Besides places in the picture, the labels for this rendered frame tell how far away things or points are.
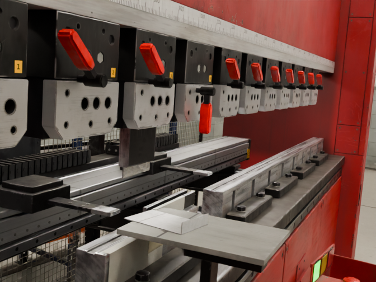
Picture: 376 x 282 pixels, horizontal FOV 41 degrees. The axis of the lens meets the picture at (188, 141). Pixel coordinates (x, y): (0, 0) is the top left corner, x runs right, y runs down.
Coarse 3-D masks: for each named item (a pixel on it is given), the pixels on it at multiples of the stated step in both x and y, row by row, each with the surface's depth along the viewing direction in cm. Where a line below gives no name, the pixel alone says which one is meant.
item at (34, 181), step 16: (32, 176) 107; (0, 192) 99; (16, 192) 98; (32, 192) 98; (48, 192) 100; (64, 192) 105; (16, 208) 98; (32, 208) 97; (48, 208) 101; (80, 208) 97; (96, 208) 97; (112, 208) 98
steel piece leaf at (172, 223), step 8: (160, 216) 95; (168, 216) 96; (176, 216) 96; (200, 216) 90; (144, 224) 90; (152, 224) 90; (160, 224) 90; (168, 224) 90; (176, 224) 91; (184, 224) 86; (192, 224) 88; (200, 224) 90; (176, 232) 86; (184, 232) 86
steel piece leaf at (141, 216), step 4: (144, 212) 97; (148, 212) 98; (152, 212) 98; (156, 212) 98; (160, 212) 98; (132, 216) 94; (136, 216) 94; (140, 216) 94; (144, 216) 95; (148, 216) 95; (152, 216) 95; (156, 216) 95; (132, 220) 92; (136, 220) 91; (140, 220) 92
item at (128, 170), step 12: (120, 132) 89; (132, 132) 89; (144, 132) 94; (120, 144) 90; (132, 144) 90; (144, 144) 94; (120, 156) 90; (132, 156) 90; (144, 156) 95; (132, 168) 93; (144, 168) 97
